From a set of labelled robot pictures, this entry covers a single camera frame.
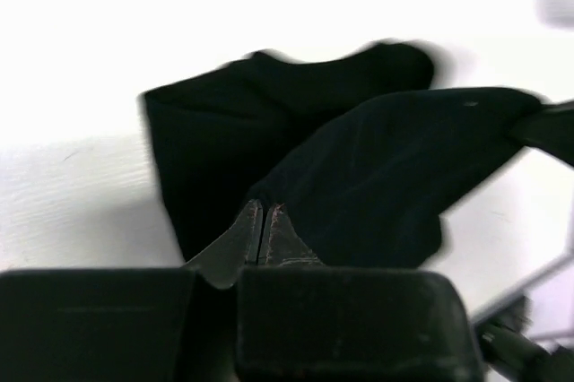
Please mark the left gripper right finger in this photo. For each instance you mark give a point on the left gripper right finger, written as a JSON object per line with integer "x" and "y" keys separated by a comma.
{"x": 300, "y": 320}

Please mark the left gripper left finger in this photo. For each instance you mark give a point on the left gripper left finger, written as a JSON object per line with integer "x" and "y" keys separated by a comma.
{"x": 132, "y": 324}

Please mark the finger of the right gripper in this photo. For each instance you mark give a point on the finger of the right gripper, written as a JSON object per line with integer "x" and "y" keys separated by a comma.
{"x": 551, "y": 130}

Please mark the black t shirt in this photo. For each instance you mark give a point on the black t shirt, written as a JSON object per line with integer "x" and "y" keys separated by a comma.
{"x": 361, "y": 152}

